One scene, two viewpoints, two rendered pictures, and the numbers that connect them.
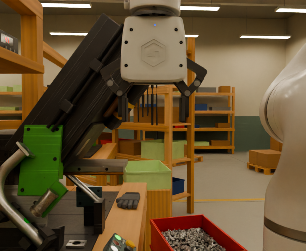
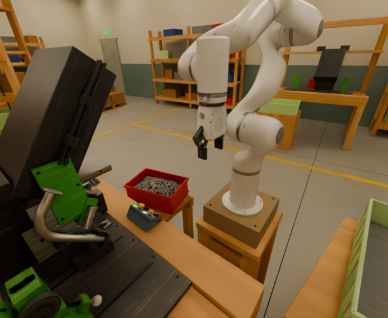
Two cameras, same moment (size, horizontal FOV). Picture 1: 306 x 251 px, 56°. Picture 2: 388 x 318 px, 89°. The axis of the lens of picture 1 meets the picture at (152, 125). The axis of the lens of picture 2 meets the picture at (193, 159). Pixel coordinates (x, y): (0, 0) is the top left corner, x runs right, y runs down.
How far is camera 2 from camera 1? 0.58 m
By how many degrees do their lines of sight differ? 55
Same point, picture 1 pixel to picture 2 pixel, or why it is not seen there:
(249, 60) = (45, 7)
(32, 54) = not seen: outside the picture
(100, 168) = (96, 172)
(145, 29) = (217, 113)
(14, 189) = (50, 223)
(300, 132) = (267, 146)
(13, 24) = not seen: outside the picture
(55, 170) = (82, 192)
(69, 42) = not seen: outside the picture
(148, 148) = (2, 119)
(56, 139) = (71, 170)
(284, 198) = (250, 164)
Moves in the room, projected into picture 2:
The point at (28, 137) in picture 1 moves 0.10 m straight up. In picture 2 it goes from (43, 179) to (29, 151)
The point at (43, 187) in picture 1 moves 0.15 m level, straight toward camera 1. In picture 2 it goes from (79, 207) to (113, 216)
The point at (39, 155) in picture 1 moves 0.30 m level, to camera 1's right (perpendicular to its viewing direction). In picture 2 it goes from (62, 188) to (134, 156)
